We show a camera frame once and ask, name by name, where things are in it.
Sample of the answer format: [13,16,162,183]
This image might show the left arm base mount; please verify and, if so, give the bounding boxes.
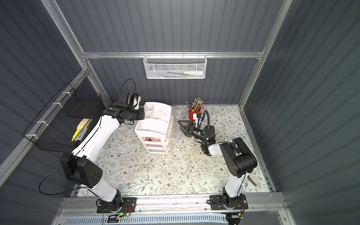
[96,197,137,214]

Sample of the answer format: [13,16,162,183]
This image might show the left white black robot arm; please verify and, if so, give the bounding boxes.
[61,100,144,203]

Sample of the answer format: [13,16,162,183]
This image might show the red pencil cup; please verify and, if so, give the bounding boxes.
[187,108,201,122]

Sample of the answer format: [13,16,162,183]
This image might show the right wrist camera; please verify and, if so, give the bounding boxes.
[194,113,203,128]

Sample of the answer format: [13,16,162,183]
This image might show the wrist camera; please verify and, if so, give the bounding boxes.
[117,92,141,110]
[194,113,203,128]

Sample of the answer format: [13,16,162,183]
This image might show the white marker in basket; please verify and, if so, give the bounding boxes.
[180,70,204,77]

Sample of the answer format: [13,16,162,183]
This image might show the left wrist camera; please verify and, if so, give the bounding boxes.
[117,92,141,110]

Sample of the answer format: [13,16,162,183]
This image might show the white plastic drawer organizer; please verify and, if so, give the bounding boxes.
[135,102,173,155]

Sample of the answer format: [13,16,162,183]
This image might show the black notebook in basket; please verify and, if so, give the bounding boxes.
[66,99,100,119]

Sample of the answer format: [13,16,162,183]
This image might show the pencils bundle in cup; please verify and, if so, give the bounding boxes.
[186,97,203,113]

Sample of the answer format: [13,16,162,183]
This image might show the black wire wall basket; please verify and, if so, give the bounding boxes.
[23,84,105,153]

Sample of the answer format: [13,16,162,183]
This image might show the white wire mesh basket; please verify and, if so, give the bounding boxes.
[143,55,208,79]

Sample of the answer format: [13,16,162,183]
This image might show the beige eraser block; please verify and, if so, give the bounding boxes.
[247,173,260,187]

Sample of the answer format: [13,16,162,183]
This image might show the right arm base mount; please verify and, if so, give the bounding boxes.
[207,194,248,211]

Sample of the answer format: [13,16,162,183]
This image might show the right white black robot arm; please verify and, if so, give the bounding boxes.
[178,120,257,202]

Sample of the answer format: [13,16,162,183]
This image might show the yellow sticky notes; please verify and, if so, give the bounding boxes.
[71,119,92,142]

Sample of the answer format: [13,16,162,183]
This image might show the white perforated cable tray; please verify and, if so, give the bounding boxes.
[63,213,228,225]

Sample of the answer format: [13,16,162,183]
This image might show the clear plastic drawer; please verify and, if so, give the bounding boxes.
[169,109,182,145]

